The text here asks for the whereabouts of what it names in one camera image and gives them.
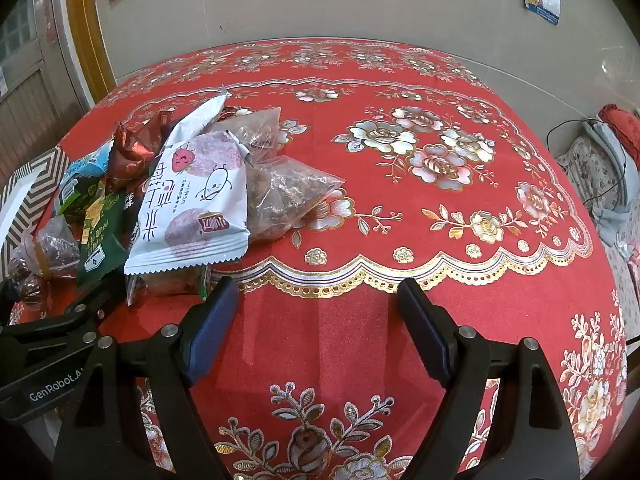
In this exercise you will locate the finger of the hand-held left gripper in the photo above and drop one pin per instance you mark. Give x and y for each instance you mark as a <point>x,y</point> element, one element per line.
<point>50,342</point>
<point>75,312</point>

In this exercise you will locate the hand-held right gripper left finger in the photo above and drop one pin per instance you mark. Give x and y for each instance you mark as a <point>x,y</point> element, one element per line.
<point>212,327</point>

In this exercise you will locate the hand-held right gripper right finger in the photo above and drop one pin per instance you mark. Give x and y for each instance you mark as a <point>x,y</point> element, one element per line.
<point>425,332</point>

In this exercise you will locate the clear green-edged pastry packet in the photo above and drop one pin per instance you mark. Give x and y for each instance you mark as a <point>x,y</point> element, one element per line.
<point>170,282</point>

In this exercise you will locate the clear bag of red dates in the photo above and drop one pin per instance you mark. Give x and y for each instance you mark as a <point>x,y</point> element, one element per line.
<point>50,255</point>

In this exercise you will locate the dark green cracker packet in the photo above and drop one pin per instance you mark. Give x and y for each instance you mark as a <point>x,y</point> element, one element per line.
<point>100,240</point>

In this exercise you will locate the brown coffee stick packet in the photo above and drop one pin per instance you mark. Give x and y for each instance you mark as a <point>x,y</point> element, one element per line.
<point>132,217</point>

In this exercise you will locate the green and black snack packet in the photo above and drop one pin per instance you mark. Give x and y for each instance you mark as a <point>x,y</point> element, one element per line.
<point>75,197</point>

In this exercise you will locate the white pink snack packet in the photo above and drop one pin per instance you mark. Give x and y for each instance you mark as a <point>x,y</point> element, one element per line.
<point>200,210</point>

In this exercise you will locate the white box with striped rim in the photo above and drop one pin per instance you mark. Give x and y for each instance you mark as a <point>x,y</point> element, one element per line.
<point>20,200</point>

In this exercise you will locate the blue snack packet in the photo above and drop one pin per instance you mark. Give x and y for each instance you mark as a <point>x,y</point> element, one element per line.
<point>90,162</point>

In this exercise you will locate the red foil snack packet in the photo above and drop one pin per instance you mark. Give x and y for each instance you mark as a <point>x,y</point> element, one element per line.
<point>159,130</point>

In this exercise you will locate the clear bag of brown snacks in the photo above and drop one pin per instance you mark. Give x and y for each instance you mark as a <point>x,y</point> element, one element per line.
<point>255,132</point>
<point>285,190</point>

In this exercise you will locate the red floral tablecloth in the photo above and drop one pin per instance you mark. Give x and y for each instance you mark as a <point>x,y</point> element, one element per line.
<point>400,210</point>

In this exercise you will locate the red-brown foil candy packet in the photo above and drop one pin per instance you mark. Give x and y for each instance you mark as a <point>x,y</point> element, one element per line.
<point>130,160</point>

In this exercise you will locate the grey cloth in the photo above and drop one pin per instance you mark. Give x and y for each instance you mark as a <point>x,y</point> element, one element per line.
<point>612,210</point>

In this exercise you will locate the floral cushion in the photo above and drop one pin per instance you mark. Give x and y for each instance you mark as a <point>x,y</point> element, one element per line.
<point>585,165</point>

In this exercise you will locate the door with glass panes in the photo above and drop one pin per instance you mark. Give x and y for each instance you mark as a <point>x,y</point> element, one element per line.
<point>30,60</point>

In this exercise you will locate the red cushion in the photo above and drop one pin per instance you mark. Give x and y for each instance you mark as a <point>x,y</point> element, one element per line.
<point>625,127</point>

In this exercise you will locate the golden door frame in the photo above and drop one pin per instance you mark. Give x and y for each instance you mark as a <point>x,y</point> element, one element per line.
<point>87,25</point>

